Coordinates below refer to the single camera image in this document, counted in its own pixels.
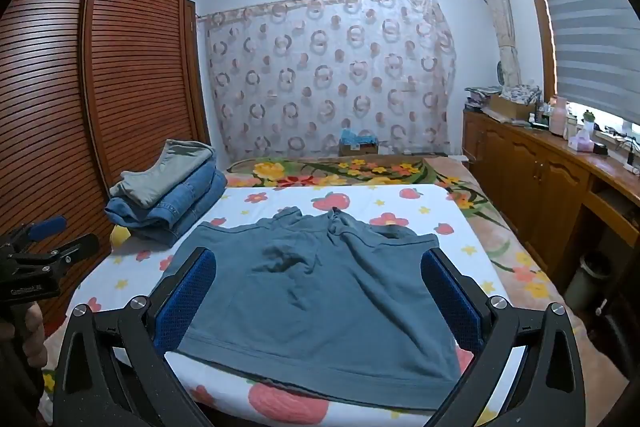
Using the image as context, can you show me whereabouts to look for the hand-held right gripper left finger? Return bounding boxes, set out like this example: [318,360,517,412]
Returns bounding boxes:
[52,247,218,427]

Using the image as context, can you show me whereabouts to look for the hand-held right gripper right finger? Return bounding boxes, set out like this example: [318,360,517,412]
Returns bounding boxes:
[420,247,588,427]

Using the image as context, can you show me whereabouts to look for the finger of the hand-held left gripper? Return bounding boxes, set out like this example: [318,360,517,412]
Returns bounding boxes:
[27,233,100,267]
[0,215,68,253]

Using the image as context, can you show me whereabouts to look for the folded grey pants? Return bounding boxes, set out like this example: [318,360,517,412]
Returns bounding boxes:
[109,139,217,209]

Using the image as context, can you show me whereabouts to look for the person's left hand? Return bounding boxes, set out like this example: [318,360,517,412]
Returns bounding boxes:
[22,302,49,369]

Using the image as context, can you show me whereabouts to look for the folded blue jeans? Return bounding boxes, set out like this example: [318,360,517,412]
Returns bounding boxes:
[104,152,228,249]

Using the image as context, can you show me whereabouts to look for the white strawberry printed sheet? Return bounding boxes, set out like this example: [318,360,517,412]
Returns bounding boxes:
[40,184,531,427]

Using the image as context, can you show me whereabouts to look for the grey trash bin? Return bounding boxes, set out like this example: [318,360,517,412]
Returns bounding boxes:
[565,252,613,313]

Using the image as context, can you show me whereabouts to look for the wooden cabinet counter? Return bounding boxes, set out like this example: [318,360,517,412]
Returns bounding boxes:
[462,107,640,303]

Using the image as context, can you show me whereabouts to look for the wooden louvered wardrobe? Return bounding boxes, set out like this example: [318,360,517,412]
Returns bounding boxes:
[0,0,211,323]

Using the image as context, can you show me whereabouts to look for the small cardboard box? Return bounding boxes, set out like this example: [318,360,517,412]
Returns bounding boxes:
[339,142,379,156]

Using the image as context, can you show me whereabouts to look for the floral blanket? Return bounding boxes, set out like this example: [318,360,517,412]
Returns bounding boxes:
[224,155,601,408]

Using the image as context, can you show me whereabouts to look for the stack of folded cloths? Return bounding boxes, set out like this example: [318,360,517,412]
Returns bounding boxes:
[465,86,501,110]

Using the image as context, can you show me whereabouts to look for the pink bottle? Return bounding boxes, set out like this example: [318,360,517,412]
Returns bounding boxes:
[549,97,568,135]

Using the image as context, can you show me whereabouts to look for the floral cloth pile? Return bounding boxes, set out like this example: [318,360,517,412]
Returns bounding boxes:
[500,84,543,105]

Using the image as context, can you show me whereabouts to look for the circle patterned curtain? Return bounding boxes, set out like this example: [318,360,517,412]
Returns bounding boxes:
[196,0,458,160]

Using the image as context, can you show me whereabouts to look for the beige tied curtain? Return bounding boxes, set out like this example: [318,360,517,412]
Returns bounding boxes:
[467,0,523,90]

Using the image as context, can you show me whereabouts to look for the grey striped window blind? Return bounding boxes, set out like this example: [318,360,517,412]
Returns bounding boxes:
[522,0,640,128]

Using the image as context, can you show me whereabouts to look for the wooden window frame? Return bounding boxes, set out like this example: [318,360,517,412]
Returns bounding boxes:
[512,0,558,108]

